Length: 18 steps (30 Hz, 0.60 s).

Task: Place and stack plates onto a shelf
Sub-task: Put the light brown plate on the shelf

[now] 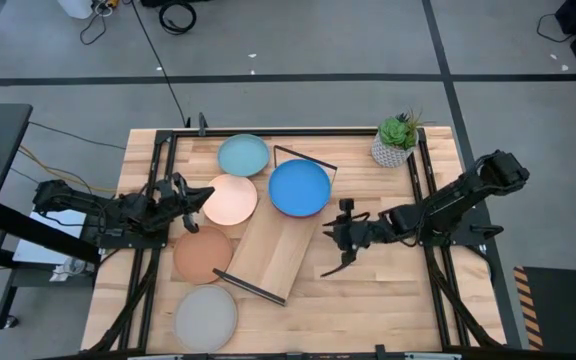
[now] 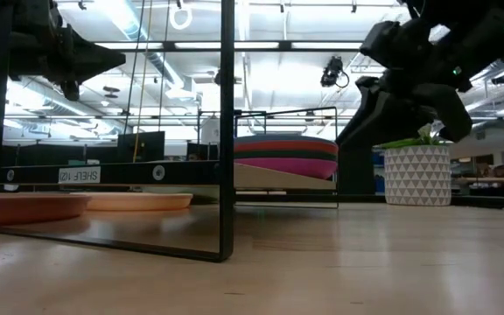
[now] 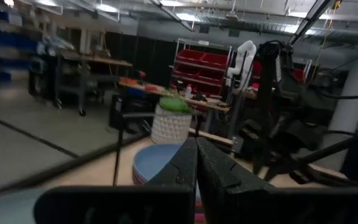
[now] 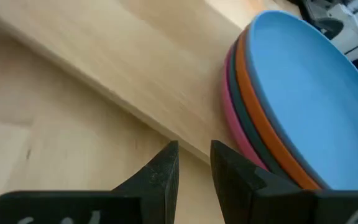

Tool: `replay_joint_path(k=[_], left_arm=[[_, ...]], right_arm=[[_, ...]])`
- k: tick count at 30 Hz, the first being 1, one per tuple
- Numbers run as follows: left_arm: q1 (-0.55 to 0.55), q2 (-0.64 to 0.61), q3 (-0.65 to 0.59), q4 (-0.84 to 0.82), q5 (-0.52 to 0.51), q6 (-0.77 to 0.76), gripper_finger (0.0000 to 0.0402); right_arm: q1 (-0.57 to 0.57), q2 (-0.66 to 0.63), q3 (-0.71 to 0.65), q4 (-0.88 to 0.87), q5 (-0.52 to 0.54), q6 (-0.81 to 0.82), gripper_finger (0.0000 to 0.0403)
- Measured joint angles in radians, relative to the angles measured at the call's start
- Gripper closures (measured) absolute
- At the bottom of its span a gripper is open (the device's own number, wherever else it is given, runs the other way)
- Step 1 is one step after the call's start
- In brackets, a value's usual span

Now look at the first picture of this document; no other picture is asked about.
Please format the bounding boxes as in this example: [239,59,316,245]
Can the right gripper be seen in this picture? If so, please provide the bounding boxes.
[322,198,372,265]

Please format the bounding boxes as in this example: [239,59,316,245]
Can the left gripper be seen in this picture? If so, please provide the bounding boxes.
[155,172,216,235]

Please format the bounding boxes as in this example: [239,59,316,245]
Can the cream plate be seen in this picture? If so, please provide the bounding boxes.
[201,173,259,227]

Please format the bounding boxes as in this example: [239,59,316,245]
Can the terracotta plate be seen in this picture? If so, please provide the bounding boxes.
[172,224,235,286]

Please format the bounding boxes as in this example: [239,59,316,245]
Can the light blue plate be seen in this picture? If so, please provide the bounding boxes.
[216,133,271,179]

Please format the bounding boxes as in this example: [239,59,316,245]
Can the grey plate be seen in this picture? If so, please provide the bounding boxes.
[173,283,239,354]

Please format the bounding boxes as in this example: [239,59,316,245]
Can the wooden dish rack tray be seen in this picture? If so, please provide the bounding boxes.
[211,144,339,307]

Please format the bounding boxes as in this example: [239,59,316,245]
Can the succulent in white pot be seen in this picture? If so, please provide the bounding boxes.
[370,108,437,169]

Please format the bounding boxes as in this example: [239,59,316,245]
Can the crumpled white cloth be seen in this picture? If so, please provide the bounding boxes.
[49,257,94,284]

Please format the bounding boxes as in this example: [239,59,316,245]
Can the white board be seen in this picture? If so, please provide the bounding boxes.
[12,209,89,265]

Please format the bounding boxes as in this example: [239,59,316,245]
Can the flat black object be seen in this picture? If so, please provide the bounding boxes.
[140,0,210,8]

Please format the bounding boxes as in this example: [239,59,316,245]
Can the white bucket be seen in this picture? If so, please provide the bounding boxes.
[57,0,94,20]

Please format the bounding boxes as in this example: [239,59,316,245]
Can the black mat with hazard stripes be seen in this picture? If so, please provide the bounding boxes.
[512,266,576,356]

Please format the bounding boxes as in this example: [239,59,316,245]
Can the thin black dangling cable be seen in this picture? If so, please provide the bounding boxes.
[319,257,352,278]

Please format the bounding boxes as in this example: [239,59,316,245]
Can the black metal table frame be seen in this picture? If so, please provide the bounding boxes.
[80,127,509,360]

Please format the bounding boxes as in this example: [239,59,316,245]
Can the long black floor cable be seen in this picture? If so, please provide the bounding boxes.
[129,0,192,128]

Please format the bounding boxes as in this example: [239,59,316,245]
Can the yellow cable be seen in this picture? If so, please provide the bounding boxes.
[17,144,118,196]

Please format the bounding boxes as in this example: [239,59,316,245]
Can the coiled black cable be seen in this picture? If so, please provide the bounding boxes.
[157,1,198,36]

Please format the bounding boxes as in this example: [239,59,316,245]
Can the looped black cable with plug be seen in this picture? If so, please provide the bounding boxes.
[78,0,115,46]

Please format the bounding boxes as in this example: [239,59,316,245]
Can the black cable at equipment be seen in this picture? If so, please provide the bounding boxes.
[536,12,575,44]

